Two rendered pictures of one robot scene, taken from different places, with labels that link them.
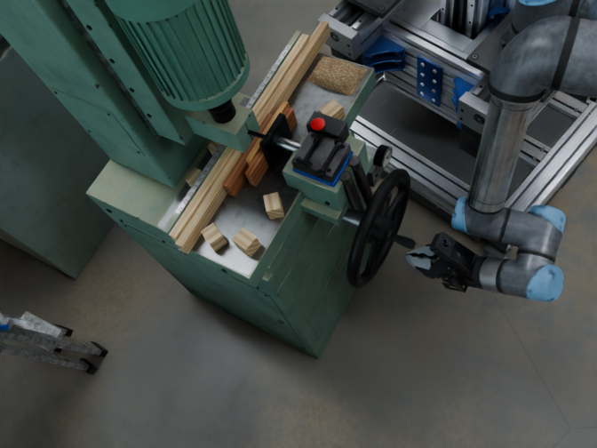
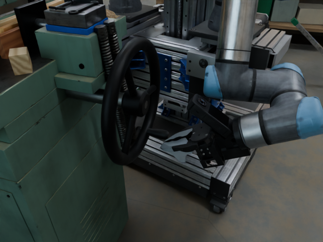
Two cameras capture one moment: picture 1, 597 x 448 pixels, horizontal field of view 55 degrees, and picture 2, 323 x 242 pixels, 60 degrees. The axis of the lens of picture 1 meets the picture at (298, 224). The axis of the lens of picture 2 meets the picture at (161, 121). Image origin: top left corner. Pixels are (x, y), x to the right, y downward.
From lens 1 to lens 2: 85 cm
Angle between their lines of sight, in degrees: 33
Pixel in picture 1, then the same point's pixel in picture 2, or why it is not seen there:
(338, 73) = not seen: hidden behind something
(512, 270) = (274, 109)
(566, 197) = (253, 171)
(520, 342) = not seen: outside the picture
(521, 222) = (268, 72)
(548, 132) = not seen: hidden behind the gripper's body
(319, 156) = (73, 8)
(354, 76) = (110, 13)
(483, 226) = (235, 78)
